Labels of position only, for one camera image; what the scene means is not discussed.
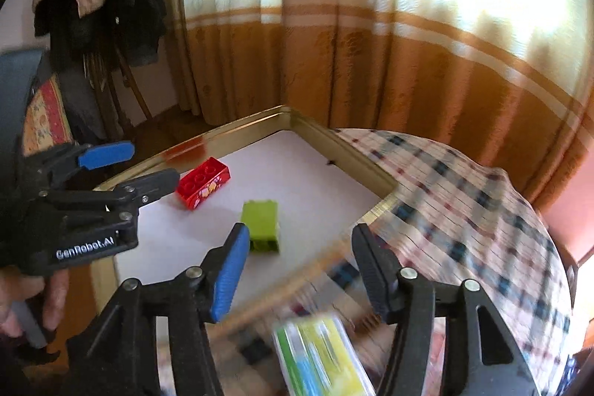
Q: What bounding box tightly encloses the person's left hand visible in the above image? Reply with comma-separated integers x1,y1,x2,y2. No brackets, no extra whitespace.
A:
0,270,71,338

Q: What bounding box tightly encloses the orange and white curtain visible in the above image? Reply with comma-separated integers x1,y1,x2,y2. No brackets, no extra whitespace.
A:
167,0,594,211

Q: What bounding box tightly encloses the red toy brick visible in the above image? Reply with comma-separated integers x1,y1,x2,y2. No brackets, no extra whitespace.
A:
176,157,232,210

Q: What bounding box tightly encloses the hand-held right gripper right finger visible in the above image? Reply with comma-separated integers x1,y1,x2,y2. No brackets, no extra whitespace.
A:
351,223,541,396

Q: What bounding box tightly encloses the green toy brick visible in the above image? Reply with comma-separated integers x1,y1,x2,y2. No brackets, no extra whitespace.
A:
240,200,280,254

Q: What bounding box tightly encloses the patterned red yellow cushion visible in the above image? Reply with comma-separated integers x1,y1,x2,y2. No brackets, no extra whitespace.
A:
21,76,75,156

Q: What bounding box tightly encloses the wooden chair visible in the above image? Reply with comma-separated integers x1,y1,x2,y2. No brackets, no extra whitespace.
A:
84,48,156,137

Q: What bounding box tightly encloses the plaid tablecloth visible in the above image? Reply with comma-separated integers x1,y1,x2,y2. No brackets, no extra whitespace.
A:
158,128,574,396

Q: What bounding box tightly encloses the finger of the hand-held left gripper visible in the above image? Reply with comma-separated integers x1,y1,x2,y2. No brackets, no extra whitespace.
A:
42,168,180,218
21,140,136,193

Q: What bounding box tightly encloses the gold cardboard box tray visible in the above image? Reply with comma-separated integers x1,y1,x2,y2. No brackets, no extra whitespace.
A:
90,105,401,336

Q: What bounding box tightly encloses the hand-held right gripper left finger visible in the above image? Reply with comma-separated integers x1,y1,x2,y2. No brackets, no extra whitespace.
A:
65,222,251,396

